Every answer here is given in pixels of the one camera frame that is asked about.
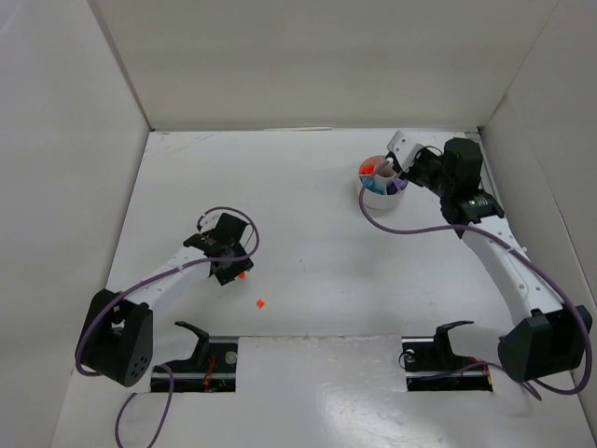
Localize white round divided container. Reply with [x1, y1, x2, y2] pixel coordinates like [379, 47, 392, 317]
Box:
[355, 155, 407, 210]

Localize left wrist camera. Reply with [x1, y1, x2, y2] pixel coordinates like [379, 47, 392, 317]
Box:
[197, 213, 219, 232]

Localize dark purple lego brick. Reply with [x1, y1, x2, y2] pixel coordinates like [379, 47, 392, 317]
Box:
[386, 178, 409, 196]

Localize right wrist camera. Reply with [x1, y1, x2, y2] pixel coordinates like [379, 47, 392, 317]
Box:
[386, 130, 423, 174]

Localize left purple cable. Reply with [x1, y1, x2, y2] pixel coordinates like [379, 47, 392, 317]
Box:
[74, 206, 261, 448]

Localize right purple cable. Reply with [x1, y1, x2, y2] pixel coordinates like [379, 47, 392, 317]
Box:
[358, 161, 593, 401]

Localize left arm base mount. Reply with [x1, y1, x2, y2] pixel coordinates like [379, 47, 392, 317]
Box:
[149, 321, 239, 393]

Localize purple cable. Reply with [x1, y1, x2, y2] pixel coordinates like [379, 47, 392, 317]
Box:
[358, 161, 593, 401]
[74, 206, 261, 448]

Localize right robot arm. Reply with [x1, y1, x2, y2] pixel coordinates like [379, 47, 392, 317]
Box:
[393, 137, 593, 385]

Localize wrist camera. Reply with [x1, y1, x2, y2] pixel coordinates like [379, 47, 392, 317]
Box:
[197, 213, 219, 232]
[386, 130, 423, 174]

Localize orange round lego piece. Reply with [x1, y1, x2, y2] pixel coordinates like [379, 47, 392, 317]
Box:
[359, 157, 382, 175]

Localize aluminium rail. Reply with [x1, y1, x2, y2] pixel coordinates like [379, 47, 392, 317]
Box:
[465, 133, 526, 253]

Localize teal long lego brick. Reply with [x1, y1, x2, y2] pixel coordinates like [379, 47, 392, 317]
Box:
[360, 176, 379, 194]

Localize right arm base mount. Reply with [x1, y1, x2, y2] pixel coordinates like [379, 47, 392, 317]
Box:
[398, 320, 493, 392]

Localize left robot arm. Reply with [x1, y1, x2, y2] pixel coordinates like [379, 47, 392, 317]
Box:
[75, 206, 260, 387]

